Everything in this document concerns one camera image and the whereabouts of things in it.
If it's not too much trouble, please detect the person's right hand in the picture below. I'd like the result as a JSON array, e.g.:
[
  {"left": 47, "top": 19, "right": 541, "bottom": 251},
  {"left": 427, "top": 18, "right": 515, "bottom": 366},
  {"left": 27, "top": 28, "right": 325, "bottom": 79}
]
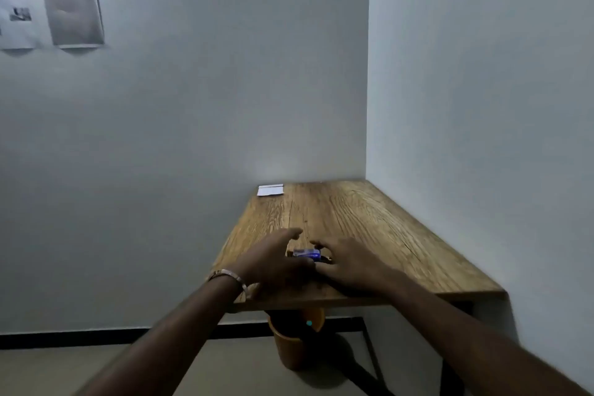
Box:
[{"left": 309, "top": 238, "right": 402, "bottom": 300}]

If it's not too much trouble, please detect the person's left hand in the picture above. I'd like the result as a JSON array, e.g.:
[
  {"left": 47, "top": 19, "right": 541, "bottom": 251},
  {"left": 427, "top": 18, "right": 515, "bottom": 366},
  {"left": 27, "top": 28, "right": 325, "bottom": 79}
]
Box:
[{"left": 236, "top": 227, "right": 317, "bottom": 301}]

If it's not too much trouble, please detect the small blue lighter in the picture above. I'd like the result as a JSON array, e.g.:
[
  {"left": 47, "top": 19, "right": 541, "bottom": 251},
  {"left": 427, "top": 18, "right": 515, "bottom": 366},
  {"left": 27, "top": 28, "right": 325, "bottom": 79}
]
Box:
[{"left": 292, "top": 248, "right": 333, "bottom": 265}]

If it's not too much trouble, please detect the person's right forearm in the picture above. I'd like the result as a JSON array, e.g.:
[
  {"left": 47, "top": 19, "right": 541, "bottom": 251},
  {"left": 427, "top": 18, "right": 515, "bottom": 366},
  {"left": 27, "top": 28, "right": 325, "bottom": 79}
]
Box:
[{"left": 389, "top": 279, "right": 591, "bottom": 396}]

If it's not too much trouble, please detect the person's left forearm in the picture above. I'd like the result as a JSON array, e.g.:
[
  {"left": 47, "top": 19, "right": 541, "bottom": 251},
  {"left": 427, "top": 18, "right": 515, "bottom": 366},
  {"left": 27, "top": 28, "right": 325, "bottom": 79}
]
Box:
[{"left": 74, "top": 277, "right": 246, "bottom": 396}]

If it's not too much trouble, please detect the orange waste bin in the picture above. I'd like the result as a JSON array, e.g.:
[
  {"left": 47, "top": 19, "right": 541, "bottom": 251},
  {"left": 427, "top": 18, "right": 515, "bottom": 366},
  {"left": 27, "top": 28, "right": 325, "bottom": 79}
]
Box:
[{"left": 267, "top": 307, "right": 326, "bottom": 371}]

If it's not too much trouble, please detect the grey paper sheet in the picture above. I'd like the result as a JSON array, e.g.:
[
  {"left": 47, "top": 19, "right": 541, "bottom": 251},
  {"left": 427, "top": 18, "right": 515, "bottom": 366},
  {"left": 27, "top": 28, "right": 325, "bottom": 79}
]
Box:
[{"left": 38, "top": 0, "right": 105, "bottom": 48}]

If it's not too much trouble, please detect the white paper sheet with photos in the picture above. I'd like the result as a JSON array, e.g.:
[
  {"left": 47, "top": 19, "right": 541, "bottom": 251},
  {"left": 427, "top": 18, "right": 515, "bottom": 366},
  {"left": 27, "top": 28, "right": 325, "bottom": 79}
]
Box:
[{"left": 0, "top": 0, "right": 45, "bottom": 51}]

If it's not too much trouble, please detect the wooden table with black frame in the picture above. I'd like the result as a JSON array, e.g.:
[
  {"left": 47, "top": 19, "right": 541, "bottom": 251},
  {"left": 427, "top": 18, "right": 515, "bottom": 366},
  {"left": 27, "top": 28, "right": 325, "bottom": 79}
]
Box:
[{"left": 207, "top": 179, "right": 507, "bottom": 396}]

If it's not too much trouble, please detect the metal bracelet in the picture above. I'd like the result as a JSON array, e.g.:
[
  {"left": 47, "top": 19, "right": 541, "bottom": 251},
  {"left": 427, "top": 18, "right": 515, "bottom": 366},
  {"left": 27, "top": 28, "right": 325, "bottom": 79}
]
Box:
[{"left": 207, "top": 269, "right": 252, "bottom": 300}]

